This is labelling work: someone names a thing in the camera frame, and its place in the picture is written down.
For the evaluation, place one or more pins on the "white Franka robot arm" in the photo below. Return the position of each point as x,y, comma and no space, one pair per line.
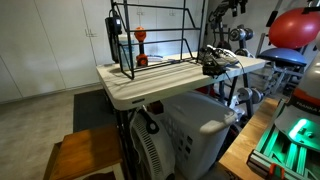
308,83

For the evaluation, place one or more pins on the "red exercise ball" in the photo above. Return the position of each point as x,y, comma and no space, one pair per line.
293,28

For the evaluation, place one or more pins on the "orange clamp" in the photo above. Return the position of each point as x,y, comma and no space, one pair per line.
276,170

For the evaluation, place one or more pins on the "black box device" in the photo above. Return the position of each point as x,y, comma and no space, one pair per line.
113,33

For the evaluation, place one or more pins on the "grey metal stand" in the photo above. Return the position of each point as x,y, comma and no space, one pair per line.
278,71

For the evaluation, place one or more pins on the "white laundry basket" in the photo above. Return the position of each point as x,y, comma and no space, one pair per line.
196,133

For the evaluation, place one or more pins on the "white wall cabinets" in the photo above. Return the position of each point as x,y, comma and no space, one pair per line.
43,43

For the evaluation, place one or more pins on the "blue balance trainer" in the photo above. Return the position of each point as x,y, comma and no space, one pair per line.
283,56

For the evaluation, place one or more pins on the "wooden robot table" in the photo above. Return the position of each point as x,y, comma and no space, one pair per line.
243,146

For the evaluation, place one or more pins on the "black exercise machine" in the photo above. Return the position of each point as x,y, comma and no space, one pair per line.
220,23

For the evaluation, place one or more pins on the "chrome dumbbell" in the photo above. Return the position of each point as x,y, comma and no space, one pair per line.
244,52
250,95
240,34

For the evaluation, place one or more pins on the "brown wooden stool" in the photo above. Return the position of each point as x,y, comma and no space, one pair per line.
86,150

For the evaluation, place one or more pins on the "black floor mat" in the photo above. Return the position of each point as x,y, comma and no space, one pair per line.
90,110

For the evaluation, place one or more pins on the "green lit robot mount frame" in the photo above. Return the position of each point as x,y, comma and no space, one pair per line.
283,153

